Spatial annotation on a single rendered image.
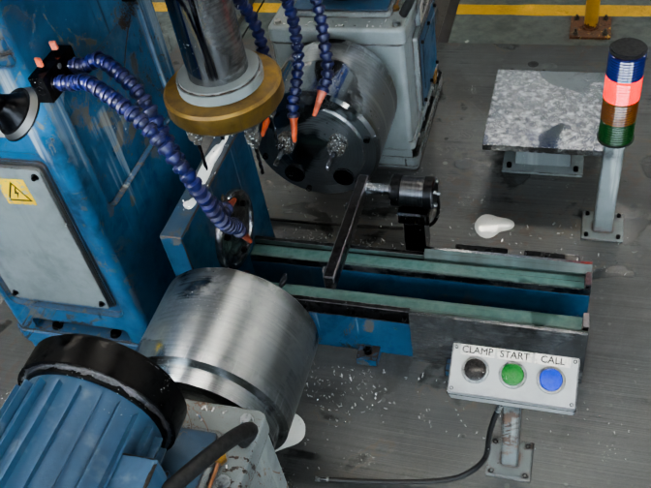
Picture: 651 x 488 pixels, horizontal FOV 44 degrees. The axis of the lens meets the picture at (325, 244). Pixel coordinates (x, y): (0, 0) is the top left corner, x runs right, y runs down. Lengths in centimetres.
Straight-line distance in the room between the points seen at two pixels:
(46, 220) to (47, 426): 54
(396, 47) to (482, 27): 221
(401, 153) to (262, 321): 77
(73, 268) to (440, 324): 62
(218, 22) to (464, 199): 80
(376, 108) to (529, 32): 231
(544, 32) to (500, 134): 208
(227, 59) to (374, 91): 45
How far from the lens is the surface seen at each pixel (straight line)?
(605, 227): 167
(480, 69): 212
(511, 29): 380
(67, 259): 137
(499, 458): 135
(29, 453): 83
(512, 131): 172
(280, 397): 111
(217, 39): 114
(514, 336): 136
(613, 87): 144
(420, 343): 142
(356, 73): 153
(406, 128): 174
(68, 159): 121
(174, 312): 115
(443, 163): 183
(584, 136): 172
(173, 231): 128
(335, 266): 131
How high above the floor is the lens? 199
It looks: 45 degrees down
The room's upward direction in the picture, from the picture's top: 12 degrees counter-clockwise
